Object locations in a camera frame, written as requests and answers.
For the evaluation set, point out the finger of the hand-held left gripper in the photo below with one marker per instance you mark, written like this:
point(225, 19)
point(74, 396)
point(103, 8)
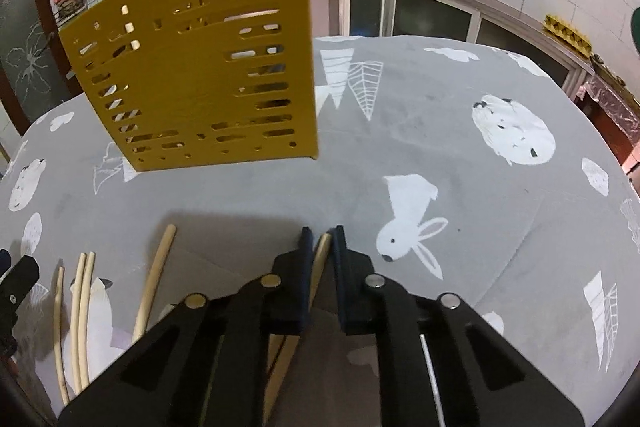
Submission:
point(22, 277)

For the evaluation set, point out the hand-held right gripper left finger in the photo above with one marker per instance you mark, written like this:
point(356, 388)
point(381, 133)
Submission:
point(306, 277)

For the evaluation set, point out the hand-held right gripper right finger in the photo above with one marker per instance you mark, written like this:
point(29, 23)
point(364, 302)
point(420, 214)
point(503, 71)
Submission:
point(341, 277)

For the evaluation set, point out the pair of pale chopsticks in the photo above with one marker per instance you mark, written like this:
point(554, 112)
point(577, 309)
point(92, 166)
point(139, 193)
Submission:
point(85, 307)

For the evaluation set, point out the yellow slotted utensil holder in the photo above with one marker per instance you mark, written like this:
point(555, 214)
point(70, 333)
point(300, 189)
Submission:
point(200, 57)

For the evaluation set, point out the grey printed tablecloth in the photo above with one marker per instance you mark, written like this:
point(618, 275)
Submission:
point(450, 207)

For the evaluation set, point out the brown glass door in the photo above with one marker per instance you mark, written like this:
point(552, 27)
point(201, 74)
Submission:
point(25, 47)

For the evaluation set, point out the kitchen counter cabinet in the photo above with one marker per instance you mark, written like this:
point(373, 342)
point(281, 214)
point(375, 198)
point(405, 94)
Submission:
point(430, 14)

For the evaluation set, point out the foil covered cabinet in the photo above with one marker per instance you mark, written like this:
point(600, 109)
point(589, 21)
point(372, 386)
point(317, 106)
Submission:
point(610, 107)

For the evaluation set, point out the yellow egg carton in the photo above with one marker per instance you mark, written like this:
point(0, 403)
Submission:
point(567, 32)

